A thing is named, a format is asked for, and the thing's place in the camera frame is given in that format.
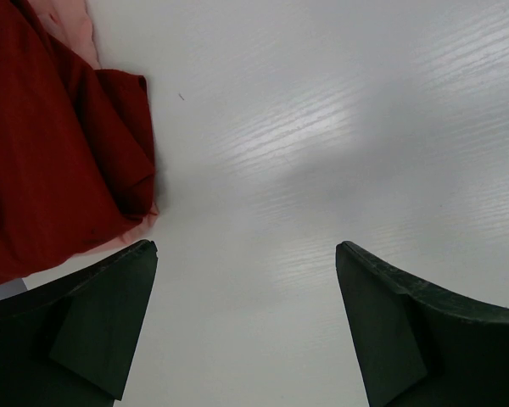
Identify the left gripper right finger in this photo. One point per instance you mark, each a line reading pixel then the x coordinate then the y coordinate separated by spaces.
pixel 418 344

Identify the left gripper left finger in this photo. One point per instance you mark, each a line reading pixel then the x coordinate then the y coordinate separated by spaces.
pixel 71 342

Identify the red folded t shirt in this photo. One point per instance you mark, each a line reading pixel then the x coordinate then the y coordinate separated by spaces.
pixel 77 162

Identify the pink folded t shirt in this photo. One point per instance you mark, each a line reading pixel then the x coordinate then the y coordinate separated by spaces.
pixel 71 24

